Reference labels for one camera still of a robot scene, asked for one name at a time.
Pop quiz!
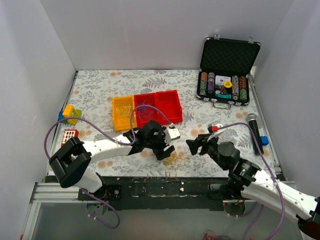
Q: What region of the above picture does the red plastic bin tray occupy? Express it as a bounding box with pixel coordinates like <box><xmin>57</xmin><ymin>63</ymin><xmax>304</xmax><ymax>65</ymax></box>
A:
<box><xmin>134</xmin><ymin>90</ymin><xmax>183</xmax><ymax>127</ymax></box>

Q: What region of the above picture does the white wire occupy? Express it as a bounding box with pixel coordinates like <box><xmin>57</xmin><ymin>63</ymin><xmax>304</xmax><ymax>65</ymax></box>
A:
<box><xmin>114</xmin><ymin>102</ymin><xmax>135</xmax><ymax>125</ymax></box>

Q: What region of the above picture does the yellow plastic bin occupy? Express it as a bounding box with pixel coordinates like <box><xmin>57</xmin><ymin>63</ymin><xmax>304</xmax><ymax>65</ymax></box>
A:
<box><xmin>112</xmin><ymin>95</ymin><xmax>135</xmax><ymax>132</ymax></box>

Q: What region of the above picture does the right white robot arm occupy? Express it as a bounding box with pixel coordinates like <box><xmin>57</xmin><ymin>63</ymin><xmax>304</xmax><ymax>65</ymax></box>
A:
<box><xmin>186</xmin><ymin>134</ymin><xmax>320</xmax><ymax>240</ymax></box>

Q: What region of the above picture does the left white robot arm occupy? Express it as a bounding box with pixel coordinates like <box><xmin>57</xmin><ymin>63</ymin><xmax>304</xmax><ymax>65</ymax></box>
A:
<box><xmin>49</xmin><ymin>120</ymin><xmax>181</xmax><ymax>200</ymax></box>

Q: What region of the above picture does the black microphone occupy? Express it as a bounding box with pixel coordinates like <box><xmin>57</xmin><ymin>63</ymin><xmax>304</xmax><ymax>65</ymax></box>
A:
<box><xmin>246</xmin><ymin>113</ymin><xmax>264</xmax><ymax>156</ymax></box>

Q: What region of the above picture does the small blue block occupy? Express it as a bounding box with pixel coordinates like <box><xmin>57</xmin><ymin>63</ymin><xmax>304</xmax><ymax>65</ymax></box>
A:
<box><xmin>260</xmin><ymin>136</ymin><xmax>270</xmax><ymax>146</ymax></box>

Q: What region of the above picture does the black poker chip case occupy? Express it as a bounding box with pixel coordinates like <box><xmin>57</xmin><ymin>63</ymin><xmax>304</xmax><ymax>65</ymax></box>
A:
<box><xmin>196</xmin><ymin>37</ymin><xmax>261</xmax><ymax>106</ymax></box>

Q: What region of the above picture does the red white window block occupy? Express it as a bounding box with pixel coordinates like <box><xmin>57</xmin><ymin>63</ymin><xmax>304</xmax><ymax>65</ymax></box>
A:
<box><xmin>61</xmin><ymin>129</ymin><xmax>79</xmax><ymax>146</ymax></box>

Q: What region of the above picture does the yellow green toy block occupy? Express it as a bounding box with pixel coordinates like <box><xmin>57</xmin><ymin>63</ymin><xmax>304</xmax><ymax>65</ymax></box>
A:
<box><xmin>62</xmin><ymin>104</ymin><xmax>82</xmax><ymax>125</ymax></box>

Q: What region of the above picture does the blue toy block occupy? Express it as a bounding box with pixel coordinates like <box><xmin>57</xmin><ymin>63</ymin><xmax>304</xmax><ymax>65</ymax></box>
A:
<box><xmin>58</xmin><ymin>110</ymin><xmax>68</xmax><ymax>124</ymax></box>

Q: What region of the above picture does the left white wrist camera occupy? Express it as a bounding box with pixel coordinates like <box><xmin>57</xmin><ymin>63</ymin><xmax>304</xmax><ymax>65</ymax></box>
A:
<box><xmin>164</xmin><ymin>128</ymin><xmax>181</xmax><ymax>143</ymax></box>

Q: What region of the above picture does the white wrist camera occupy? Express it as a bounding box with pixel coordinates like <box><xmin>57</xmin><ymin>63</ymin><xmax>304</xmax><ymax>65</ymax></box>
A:
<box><xmin>164</xmin><ymin>128</ymin><xmax>181</xmax><ymax>143</ymax></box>
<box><xmin>207</xmin><ymin>121</ymin><xmax>225</xmax><ymax>137</ymax></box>

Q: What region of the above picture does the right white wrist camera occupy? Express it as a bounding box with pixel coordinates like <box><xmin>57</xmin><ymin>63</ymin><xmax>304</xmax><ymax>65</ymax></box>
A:
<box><xmin>207</xmin><ymin>121</ymin><xmax>225</xmax><ymax>137</ymax></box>

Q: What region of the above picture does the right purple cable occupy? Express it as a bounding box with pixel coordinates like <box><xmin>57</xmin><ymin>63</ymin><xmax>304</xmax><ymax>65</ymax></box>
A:
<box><xmin>219</xmin><ymin>122</ymin><xmax>286</xmax><ymax>240</ymax></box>

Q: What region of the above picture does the purple cable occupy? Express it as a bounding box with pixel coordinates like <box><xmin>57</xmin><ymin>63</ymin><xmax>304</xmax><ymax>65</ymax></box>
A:
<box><xmin>219</xmin><ymin>122</ymin><xmax>286</xmax><ymax>240</ymax></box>
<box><xmin>43</xmin><ymin>104</ymin><xmax>175</xmax><ymax>230</ymax></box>

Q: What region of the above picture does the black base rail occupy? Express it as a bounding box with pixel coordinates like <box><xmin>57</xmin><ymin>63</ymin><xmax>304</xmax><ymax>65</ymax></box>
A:
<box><xmin>44</xmin><ymin>176</ymin><xmax>258</xmax><ymax>211</ymax></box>

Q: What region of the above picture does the red blue wires bundle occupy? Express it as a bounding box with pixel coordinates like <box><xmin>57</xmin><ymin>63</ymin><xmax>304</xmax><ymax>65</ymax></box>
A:
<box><xmin>203</xmin><ymin>229</ymin><xmax>231</xmax><ymax>240</ymax></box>

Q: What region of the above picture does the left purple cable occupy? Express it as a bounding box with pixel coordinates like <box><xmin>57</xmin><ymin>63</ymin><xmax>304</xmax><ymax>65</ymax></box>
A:
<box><xmin>43</xmin><ymin>104</ymin><xmax>175</xmax><ymax>230</ymax></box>

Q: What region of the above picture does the aluminium frame rail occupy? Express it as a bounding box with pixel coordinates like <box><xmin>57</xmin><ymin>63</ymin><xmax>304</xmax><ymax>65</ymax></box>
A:
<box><xmin>30</xmin><ymin>183</ymin><xmax>79</xmax><ymax>204</ymax></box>

